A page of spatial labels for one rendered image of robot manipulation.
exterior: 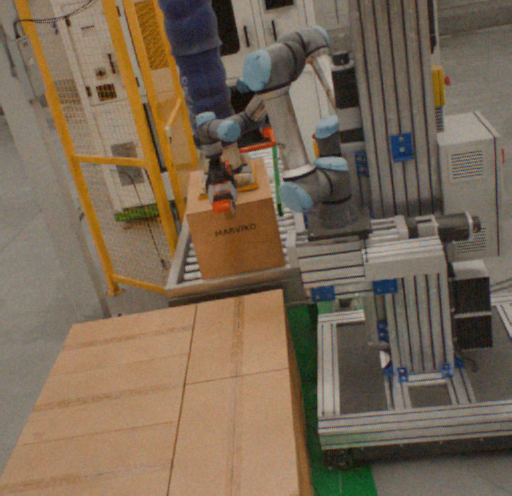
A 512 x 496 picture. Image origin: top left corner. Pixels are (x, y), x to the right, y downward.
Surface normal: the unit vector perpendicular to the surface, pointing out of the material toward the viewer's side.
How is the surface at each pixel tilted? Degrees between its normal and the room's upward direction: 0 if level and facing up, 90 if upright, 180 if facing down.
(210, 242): 90
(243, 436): 0
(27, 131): 90
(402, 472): 0
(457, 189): 90
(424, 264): 90
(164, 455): 0
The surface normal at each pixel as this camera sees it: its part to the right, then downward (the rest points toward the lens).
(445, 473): -0.19, -0.89
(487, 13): -0.07, 0.44
